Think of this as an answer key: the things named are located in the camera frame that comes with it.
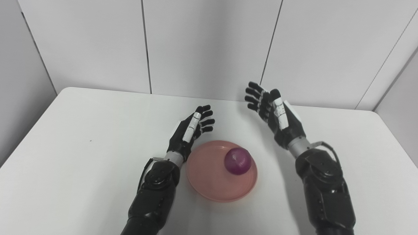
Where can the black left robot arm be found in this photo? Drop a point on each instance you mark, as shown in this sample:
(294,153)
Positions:
(153,195)

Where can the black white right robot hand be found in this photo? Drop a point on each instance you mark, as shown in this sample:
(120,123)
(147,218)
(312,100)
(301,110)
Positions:
(289,130)

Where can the pink round plate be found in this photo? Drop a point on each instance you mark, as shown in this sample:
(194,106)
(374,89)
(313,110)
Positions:
(209,176)

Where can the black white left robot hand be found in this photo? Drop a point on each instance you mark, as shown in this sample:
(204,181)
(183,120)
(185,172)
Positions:
(178,140)

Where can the purple red onion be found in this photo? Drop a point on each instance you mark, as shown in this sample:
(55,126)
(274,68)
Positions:
(237,161)

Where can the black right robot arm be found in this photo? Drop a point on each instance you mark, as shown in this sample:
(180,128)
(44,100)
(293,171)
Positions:
(326,192)

